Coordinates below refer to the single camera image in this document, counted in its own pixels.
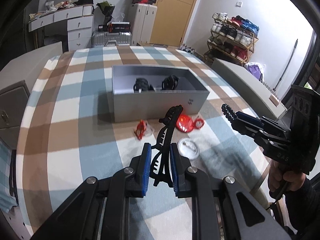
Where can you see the wooden door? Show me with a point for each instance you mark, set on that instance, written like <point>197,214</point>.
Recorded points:
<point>171,21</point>

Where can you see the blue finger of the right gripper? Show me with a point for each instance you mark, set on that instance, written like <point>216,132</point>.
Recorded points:
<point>248,118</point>

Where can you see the red flag pin badge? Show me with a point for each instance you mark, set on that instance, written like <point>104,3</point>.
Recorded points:
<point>185,123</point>

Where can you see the purple bag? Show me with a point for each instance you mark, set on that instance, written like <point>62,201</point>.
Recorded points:
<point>255,70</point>

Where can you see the black claw hair clip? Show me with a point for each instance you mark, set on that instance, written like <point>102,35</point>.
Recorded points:
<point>159,168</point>

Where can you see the shoe rack with shoes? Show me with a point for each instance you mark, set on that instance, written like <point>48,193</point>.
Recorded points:
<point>232,39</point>

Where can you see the dark flower bouquet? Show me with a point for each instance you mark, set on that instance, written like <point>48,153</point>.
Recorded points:
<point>107,10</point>

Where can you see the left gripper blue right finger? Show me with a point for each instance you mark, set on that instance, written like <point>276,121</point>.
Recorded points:
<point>179,164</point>

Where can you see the silver flat suitcase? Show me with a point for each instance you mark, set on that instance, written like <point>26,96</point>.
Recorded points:
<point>105,39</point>

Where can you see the right hand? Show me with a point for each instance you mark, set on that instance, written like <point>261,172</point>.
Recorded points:
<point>276,177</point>

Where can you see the grey bed side panel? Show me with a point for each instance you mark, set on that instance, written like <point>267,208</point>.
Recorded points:
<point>255,93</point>

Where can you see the plaid blanket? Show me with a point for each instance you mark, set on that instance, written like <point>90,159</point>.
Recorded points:
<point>68,133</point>

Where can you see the grey bedside cabinet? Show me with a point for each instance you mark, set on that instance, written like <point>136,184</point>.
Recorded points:
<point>14,99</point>

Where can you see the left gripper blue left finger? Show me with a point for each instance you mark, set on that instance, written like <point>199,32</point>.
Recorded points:
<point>143,170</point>

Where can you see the white drawer desk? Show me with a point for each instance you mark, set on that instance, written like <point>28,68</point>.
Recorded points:
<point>79,20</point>

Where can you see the black red box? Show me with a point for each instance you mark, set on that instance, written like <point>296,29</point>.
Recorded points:
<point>117,27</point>

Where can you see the grey bed footboard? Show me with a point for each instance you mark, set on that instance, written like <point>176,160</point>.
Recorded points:
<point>25,69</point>

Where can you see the grey cardboard box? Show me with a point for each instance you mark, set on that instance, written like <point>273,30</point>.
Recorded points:
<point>149,91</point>

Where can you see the upright beige suitcase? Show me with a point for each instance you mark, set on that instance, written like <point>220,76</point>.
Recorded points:
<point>141,18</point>

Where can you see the small red fringed brooch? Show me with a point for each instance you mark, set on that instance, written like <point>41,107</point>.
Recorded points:
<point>198,123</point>

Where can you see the white round pin badge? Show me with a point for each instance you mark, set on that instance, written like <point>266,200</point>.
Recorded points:
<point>187,148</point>

